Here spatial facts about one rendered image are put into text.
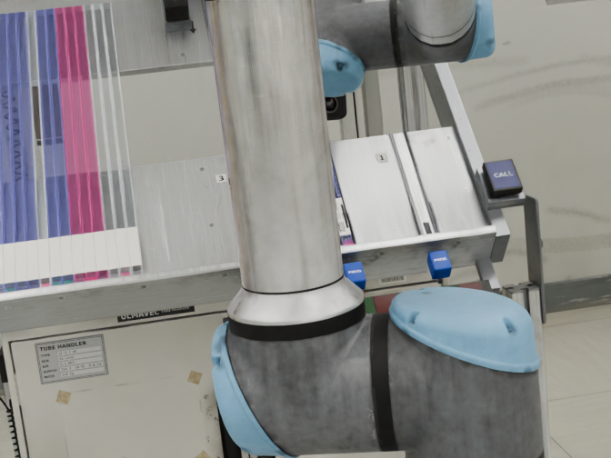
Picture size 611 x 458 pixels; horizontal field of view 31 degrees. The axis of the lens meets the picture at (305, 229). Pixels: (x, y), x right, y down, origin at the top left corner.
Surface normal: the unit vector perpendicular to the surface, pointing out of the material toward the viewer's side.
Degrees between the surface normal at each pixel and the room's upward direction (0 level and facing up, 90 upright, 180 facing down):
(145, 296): 133
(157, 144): 90
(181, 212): 43
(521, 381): 90
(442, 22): 158
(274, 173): 91
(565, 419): 0
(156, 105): 89
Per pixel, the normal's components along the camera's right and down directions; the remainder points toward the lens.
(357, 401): -0.15, 0.15
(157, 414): 0.15, 0.17
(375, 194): 0.03, -0.59
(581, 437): -0.11, -0.98
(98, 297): 0.18, 0.79
